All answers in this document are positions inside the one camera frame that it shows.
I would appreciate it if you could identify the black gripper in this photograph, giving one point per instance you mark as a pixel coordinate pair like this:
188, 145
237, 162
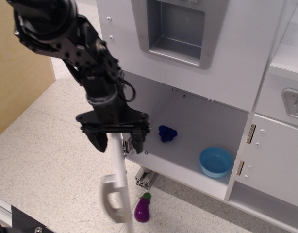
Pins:
114, 116

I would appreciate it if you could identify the white low fridge door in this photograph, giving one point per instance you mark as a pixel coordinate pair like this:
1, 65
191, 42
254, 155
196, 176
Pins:
120, 169

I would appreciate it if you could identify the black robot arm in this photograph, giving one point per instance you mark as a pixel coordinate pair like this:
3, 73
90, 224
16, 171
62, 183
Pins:
54, 28

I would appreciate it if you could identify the white toy fridge cabinet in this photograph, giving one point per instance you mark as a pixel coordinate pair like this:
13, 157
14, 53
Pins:
197, 67

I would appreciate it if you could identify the lower metal door hinge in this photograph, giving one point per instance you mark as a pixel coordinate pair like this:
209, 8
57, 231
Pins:
127, 144

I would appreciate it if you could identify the aluminium extrusion foot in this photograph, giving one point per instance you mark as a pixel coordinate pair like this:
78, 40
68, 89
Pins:
145, 178

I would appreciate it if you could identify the blue toy grapes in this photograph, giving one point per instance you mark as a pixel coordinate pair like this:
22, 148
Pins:
166, 133

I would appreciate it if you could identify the purple toy eggplant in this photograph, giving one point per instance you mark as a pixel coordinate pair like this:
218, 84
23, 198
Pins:
141, 213

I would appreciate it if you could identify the blue plastic bowl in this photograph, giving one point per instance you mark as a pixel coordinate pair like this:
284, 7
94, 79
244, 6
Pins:
215, 162

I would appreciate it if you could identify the wooden plywood panel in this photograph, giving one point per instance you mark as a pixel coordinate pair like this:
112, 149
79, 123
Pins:
24, 75

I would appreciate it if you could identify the lower brass cabinet hinge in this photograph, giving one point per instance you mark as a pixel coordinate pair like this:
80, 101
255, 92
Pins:
240, 167

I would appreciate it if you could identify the brass cabinet hinge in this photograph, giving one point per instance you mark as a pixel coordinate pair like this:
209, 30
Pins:
240, 167
251, 133

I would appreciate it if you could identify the upper brass cabinet hinge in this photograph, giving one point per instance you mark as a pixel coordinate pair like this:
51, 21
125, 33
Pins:
251, 133

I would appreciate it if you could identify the white neighbouring cabinet door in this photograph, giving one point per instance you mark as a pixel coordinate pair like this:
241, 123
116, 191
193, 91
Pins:
271, 159

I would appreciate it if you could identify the grey fridge door handle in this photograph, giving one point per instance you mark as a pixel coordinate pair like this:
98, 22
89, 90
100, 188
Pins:
111, 185

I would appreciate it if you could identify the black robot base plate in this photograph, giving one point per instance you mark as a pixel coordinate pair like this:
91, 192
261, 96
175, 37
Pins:
23, 223

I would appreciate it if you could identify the aluminium frame rail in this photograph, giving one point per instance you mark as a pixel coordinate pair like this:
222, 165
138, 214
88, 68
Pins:
5, 213

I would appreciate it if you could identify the grey oven handle panel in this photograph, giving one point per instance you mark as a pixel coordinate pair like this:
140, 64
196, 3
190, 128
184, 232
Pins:
290, 100

